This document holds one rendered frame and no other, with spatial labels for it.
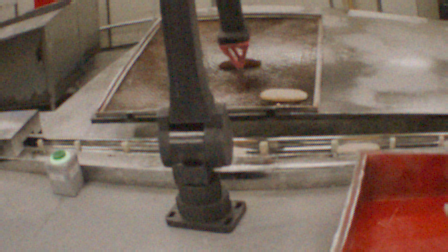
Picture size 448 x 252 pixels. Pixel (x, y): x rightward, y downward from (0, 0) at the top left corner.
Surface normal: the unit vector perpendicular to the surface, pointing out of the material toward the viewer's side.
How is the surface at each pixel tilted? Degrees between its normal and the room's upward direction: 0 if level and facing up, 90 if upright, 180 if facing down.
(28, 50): 90
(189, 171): 90
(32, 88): 90
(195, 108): 92
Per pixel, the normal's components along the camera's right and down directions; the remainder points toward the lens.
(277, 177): -0.23, 0.43
